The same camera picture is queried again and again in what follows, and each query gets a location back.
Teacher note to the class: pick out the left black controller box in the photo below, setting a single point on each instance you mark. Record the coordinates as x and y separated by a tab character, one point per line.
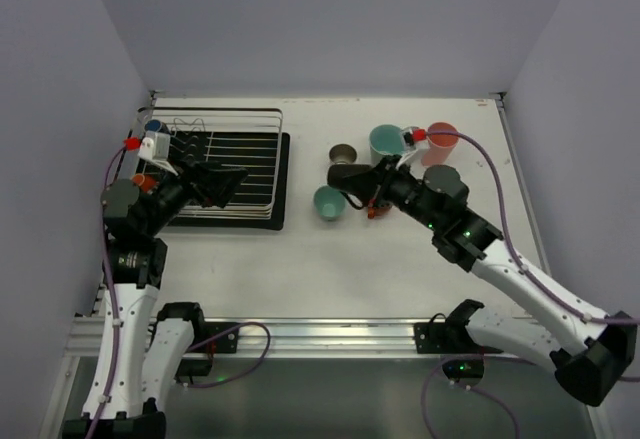
190	369

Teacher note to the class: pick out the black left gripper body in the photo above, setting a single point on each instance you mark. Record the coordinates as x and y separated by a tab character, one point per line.
195	185

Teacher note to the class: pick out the aluminium front rail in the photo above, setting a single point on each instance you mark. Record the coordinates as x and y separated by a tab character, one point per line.
288	338

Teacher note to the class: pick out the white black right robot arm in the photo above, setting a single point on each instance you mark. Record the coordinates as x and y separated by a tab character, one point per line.
587	349

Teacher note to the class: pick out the right black controller box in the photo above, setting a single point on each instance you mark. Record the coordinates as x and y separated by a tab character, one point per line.
464	372

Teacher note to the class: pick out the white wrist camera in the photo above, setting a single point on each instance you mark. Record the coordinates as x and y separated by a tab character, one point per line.
409	146
154	149

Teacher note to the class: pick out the black drip tray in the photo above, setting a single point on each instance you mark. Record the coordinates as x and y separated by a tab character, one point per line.
280	199

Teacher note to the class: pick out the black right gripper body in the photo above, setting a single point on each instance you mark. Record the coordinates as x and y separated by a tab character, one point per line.
385	182

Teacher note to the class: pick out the orange white-ringed cup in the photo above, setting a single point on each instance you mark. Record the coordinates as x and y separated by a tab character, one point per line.
378	211

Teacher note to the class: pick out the pink plastic cup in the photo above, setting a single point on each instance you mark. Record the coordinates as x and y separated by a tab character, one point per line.
442	140

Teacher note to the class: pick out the orange mug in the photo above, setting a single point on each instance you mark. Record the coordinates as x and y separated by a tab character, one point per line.
145	182

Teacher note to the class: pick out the small green cup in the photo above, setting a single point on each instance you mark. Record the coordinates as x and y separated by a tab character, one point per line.
329	203

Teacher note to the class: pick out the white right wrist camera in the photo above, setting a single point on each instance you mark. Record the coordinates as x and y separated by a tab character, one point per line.
409	146

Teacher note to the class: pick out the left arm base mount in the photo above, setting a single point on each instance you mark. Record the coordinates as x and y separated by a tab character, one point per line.
216	337

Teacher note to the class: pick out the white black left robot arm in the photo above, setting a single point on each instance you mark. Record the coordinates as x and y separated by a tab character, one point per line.
140	353

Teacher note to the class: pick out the large green mug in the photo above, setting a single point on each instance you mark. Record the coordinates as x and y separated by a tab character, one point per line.
385	140

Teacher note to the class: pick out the aluminium rail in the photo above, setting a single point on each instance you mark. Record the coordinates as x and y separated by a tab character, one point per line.
499	99
288	338

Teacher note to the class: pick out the white brown cup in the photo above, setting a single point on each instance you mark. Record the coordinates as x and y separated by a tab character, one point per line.
341	154

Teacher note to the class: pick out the metal wire dish rack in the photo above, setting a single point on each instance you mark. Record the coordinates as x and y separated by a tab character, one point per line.
211	119

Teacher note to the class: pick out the aluminium right side rail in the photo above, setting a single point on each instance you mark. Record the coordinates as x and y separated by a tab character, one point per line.
499	99

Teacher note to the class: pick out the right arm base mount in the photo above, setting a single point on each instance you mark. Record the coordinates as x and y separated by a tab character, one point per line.
443	335

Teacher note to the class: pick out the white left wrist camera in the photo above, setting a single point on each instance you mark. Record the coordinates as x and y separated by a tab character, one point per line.
154	149

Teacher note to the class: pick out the blue cup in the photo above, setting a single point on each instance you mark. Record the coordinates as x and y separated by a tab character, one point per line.
156	126

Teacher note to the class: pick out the black cup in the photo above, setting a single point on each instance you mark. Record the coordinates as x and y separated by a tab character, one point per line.
349	178

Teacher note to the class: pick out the black controller box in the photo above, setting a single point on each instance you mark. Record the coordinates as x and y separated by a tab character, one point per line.
190	369
464	372

